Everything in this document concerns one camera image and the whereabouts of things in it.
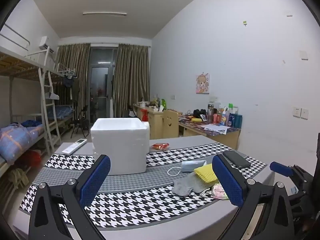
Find pink patterned face mask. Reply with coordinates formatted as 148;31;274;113
201;183;229;200

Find hanging dark clothes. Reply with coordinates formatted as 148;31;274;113
62;71;78;88

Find glass balcony door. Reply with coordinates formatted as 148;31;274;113
89;46;118;118

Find houndstooth table cloth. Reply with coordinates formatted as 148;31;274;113
20;142;268;230

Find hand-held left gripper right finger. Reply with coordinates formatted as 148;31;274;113
211;154;300;240

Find printed paper sheets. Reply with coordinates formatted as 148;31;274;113
204;124;229;133

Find row of toiletry bottles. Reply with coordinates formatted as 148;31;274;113
207;102;243;128

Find blue face mask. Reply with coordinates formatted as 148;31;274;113
167;159;208;177

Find white red-pump lotion bottle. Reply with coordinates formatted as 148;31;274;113
140;109;150;140

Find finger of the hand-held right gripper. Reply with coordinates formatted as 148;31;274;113
269;162;313;180

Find red snack packet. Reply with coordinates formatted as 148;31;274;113
152;142;170;151

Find black smartphone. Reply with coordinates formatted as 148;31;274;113
222;150;251;169

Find grey sock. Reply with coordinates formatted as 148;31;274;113
172;172;213;197

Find brown curtain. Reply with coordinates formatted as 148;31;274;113
113;44;150;118
55;43;91;120

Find white metal bunk bed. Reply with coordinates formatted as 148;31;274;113
0;24;77;205

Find white air conditioner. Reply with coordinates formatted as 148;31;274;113
39;36;55;53

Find wooden desk with printed mat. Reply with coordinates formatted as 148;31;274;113
179;115;242;150

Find wooden smiley chair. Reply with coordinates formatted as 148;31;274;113
160;109;179;139

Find cluttered wooden desk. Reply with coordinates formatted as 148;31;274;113
132;104;184;140

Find blue plaid quilt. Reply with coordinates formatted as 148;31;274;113
0;123;44;164

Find white remote control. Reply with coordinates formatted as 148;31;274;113
62;138;87;155

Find white foam box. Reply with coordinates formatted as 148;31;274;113
90;118;150;176

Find blue mattress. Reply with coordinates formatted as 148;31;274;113
46;105;75;120

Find ceiling tube light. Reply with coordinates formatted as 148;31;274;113
82;11;127;17

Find white bunk bed ladder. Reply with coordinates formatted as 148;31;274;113
37;67;62;155

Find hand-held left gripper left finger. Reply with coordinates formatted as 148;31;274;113
29;154;112;240

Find yellow sponge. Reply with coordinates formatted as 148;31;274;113
194;164;218;183

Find pink cartoon wall poster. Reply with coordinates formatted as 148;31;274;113
195;73;210;94

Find red cloth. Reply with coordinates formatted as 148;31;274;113
19;150;42;167

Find black folding chair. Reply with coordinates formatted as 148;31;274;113
71;105;90;138

